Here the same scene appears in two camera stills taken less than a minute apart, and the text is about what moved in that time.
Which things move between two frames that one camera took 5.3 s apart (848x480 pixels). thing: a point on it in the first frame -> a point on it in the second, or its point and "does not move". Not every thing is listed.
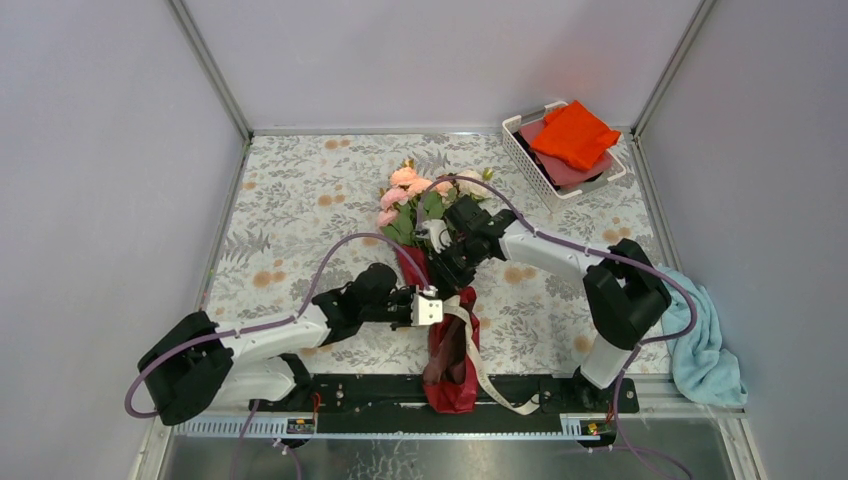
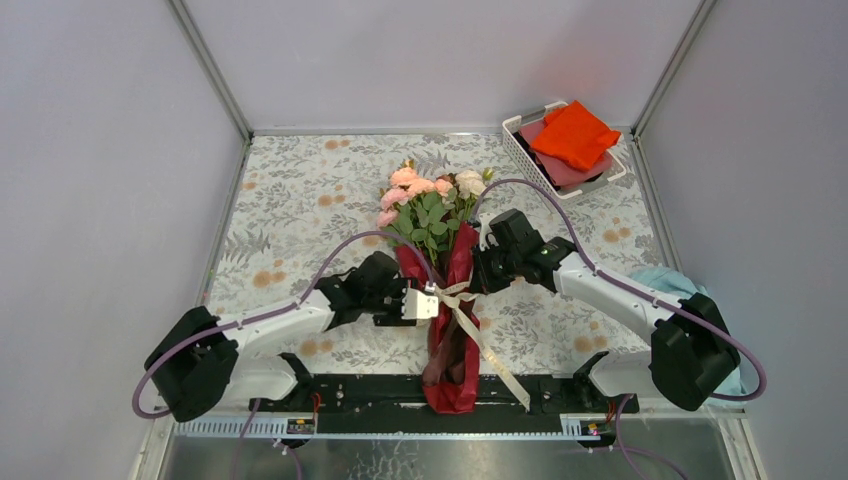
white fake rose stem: x=469 y=187 does not move
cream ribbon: x=453 y=300 -> x=458 y=297
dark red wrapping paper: x=448 y=382 does not move
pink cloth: x=564 y=174 does not move
